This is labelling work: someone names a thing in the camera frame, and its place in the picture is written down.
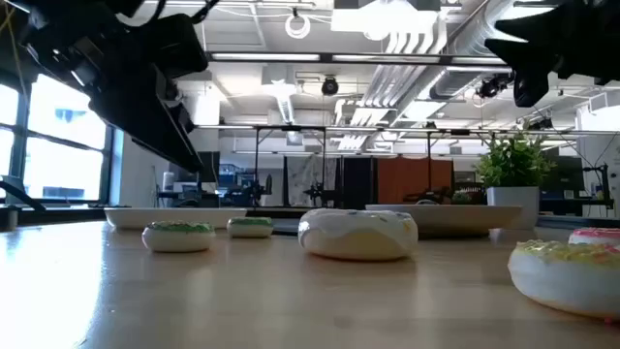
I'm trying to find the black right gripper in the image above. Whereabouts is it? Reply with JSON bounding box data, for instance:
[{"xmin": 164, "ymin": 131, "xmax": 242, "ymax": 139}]
[{"xmin": 483, "ymin": 0, "xmax": 620, "ymax": 109}]

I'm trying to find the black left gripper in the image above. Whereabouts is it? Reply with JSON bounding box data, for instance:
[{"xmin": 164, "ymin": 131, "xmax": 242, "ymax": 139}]
[{"xmin": 18, "ymin": 0, "xmax": 205, "ymax": 175}]

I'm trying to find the white plate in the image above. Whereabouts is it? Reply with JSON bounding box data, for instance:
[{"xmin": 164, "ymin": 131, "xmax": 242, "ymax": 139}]
[
  {"xmin": 364, "ymin": 203, "xmax": 524, "ymax": 239},
  {"xmin": 103, "ymin": 206, "xmax": 249, "ymax": 231}
]

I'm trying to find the green sprinkled donut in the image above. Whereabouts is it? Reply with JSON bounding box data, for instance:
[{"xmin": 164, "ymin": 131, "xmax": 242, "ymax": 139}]
[
  {"xmin": 226, "ymin": 216, "xmax": 274, "ymax": 239},
  {"xmin": 141, "ymin": 220, "xmax": 217, "ymax": 254}
]

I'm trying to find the green leafy plant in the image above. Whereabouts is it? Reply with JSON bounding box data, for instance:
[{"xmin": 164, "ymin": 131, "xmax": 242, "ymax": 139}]
[{"xmin": 473, "ymin": 129, "xmax": 557, "ymax": 191}]

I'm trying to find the black office chair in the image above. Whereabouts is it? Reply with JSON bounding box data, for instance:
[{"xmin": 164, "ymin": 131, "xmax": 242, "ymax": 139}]
[{"xmin": 243, "ymin": 173, "xmax": 274, "ymax": 207}]

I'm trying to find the large black monitor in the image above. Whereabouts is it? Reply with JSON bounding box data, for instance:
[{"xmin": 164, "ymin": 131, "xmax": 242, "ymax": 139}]
[{"xmin": 541, "ymin": 155, "xmax": 586, "ymax": 193}]

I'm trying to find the white plant pot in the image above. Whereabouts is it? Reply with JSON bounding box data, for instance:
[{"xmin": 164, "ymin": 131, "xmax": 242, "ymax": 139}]
[{"xmin": 485, "ymin": 185, "xmax": 541, "ymax": 232}]

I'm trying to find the grey patterned curtain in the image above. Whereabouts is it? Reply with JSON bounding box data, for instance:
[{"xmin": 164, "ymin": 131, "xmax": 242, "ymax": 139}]
[{"xmin": 284, "ymin": 155, "xmax": 341, "ymax": 207}]

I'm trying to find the orange partition panel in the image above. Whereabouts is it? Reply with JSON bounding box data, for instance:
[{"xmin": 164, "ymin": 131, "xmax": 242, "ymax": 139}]
[{"xmin": 377, "ymin": 156, "xmax": 455, "ymax": 206}]

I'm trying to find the pink glazed donut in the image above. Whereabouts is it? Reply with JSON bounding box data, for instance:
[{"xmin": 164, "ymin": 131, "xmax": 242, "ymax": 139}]
[{"xmin": 567, "ymin": 227, "xmax": 620, "ymax": 249}]

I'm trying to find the black curtain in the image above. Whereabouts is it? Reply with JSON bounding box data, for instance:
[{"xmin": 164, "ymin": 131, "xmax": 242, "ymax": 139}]
[{"xmin": 340, "ymin": 156, "xmax": 379, "ymax": 210}]

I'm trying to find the white glazed donut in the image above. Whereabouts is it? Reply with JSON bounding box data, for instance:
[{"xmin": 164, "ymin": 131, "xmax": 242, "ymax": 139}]
[{"xmin": 296, "ymin": 207, "xmax": 419, "ymax": 262}]

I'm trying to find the black ceiling-mounted camera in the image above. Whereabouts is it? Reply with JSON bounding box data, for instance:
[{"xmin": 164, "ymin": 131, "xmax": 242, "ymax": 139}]
[{"xmin": 476, "ymin": 74, "xmax": 513, "ymax": 100}]

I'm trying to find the silver ventilation duct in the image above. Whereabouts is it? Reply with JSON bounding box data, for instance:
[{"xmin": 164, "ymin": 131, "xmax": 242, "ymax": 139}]
[{"xmin": 425, "ymin": 0, "xmax": 515, "ymax": 101}]

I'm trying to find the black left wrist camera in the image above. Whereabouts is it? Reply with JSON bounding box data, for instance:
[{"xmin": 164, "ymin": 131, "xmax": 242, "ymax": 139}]
[{"xmin": 140, "ymin": 13, "xmax": 210, "ymax": 81}]

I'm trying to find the thin metal frame rail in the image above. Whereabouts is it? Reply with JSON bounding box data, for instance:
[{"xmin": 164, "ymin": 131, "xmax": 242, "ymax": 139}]
[{"xmin": 195, "ymin": 123, "xmax": 620, "ymax": 137}]

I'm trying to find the dark window frame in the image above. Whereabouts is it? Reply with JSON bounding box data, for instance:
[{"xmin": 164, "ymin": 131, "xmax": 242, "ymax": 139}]
[{"xmin": 0, "ymin": 72, "xmax": 118, "ymax": 206}]

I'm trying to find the yellow cable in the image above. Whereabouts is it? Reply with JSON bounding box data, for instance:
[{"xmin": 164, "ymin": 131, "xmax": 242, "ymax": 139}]
[{"xmin": 0, "ymin": 3, "xmax": 31, "ymax": 101}]

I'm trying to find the white cable coil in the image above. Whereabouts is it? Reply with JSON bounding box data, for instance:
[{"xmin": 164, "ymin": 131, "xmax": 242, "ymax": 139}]
[{"xmin": 284, "ymin": 11, "xmax": 312, "ymax": 41}]

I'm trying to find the black dome camera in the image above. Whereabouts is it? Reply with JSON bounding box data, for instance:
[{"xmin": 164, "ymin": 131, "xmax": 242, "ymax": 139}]
[{"xmin": 320, "ymin": 76, "xmax": 341, "ymax": 97}]

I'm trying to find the black overhead frame bar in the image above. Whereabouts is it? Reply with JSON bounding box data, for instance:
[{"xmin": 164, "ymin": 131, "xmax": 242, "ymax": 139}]
[{"xmin": 204, "ymin": 49, "xmax": 511, "ymax": 68}]

